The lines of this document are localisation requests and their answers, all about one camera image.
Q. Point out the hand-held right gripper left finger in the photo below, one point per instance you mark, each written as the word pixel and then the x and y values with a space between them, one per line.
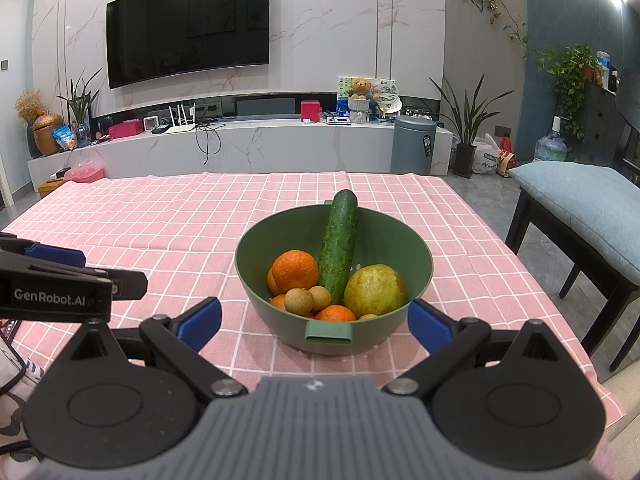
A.
pixel 200 322

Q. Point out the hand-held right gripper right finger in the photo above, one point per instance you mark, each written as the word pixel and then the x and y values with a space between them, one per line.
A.
pixel 430 327

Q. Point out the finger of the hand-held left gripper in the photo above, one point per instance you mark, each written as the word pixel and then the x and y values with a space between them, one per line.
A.
pixel 127 285
pixel 55 256

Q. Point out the green plastic bowl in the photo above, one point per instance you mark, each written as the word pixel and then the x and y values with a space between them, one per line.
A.
pixel 390 260

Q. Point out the small mandarin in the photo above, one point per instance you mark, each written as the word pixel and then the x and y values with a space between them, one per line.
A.
pixel 278 302

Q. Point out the large orange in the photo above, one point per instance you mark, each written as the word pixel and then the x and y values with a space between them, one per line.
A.
pixel 295 270
pixel 335 314
pixel 272 284

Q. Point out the yellow-green pear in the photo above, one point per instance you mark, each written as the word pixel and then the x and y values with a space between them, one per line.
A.
pixel 375 290

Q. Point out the wooden box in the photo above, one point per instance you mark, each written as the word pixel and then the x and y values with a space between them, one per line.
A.
pixel 50 188

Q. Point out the pink checked tablecloth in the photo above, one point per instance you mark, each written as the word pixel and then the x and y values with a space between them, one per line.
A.
pixel 175 220

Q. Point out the pink plastic container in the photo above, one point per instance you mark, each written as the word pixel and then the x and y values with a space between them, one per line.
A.
pixel 85 172

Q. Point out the person's printed clothing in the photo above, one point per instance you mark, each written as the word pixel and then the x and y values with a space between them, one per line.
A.
pixel 15 410

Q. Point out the blue snack bag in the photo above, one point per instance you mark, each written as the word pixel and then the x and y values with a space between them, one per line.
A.
pixel 65 139

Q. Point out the green cucumber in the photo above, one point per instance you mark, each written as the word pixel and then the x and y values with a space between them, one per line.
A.
pixel 340 250

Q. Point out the gold round vase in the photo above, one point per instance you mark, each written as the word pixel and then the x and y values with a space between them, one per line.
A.
pixel 47 135

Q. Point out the pink tissue box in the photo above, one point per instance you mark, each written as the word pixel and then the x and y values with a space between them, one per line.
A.
pixel 125 130

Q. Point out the small leafy potted plant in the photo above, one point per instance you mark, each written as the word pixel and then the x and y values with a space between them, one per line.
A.
pixel 80 110

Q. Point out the dried flower bunch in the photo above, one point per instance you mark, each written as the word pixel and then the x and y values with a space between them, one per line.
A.
pixel 31 105

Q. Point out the white desk clock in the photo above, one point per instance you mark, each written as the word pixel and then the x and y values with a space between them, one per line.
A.
pixel 151 124

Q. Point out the white wifi router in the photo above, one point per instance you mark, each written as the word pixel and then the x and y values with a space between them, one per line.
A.
pixel 181 122

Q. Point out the black wooden bench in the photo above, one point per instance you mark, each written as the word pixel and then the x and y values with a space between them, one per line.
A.
pixel 600 300

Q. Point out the tall-leaved potted plant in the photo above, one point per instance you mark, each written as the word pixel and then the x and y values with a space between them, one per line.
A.
pixel 465 155

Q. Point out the white plastic bag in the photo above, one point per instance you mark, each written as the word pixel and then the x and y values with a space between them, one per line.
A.
pixel 485 157

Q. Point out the grey trash can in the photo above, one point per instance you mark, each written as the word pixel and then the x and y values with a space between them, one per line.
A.
pixel 412 145

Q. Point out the red and yellow bag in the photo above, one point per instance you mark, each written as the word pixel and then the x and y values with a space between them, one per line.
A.
pixel 507 160

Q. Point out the white marble tv console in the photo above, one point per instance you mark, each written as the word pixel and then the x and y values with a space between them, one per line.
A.
pixel 275 150

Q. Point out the light blue bench cushion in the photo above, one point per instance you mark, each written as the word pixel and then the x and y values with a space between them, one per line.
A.
pixel 585 200

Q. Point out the blue water jug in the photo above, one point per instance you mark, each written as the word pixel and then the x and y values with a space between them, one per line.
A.
pixel 550 147

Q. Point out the black glass panel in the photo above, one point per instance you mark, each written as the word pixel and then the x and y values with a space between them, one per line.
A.
pixel 265 106

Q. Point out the painted round fan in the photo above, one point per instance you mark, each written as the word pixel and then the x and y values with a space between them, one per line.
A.
pixel 386 92

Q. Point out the red box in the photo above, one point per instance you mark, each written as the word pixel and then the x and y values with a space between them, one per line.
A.
pixel 311 110

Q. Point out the brown teddy bear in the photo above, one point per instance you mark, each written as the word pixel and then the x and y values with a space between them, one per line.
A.
pixel 359 89

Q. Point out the black flat television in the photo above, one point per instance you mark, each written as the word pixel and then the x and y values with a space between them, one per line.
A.
pixel 187 25

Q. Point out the dark drawer cabinet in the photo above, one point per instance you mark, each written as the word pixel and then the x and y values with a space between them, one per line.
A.
pixel 607 125

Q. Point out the green pothos plant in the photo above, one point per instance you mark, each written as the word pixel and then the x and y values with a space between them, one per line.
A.
pixel 570 80

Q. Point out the bottles on cabinet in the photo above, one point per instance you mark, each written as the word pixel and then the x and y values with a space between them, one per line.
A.
pixel 607 70

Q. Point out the hanging vine plant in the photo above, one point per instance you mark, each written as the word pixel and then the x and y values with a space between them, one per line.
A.
pixel 487 0

